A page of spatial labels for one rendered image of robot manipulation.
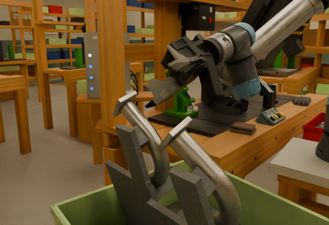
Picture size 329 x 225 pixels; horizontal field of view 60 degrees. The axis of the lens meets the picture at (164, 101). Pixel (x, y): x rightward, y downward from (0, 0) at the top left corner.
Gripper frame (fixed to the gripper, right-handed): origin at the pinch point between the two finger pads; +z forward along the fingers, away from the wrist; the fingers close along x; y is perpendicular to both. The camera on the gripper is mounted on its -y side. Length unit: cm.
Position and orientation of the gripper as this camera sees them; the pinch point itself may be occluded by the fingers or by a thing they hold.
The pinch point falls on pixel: (156, 91)
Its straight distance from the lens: 57.7
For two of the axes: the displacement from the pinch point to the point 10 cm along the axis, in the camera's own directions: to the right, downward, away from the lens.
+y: -6.3, -7.4, 2.3
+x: 3.3, -5.2, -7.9
